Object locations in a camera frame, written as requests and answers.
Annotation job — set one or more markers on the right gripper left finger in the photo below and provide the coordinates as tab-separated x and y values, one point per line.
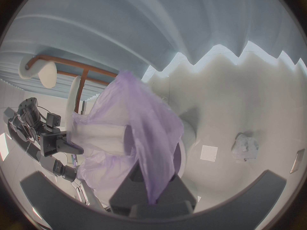
129	190

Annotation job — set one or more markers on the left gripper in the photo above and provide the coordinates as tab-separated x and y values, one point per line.
49	144

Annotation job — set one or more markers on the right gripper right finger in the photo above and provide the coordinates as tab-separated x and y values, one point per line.
178	190

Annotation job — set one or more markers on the purple plastic bag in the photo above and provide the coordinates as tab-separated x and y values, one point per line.
148	118

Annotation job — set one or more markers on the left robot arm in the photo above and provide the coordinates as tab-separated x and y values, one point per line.
26	118

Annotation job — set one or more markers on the white trash bin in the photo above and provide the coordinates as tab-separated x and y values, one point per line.
189	138

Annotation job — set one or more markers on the white cushioned wooden chair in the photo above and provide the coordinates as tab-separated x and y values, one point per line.
48	75

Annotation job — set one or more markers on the crumpled white paper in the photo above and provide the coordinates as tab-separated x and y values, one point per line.
245	147

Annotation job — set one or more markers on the blue-green curtain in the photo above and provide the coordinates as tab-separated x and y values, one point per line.
120	20

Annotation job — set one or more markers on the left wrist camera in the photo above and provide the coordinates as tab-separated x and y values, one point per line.
54	121

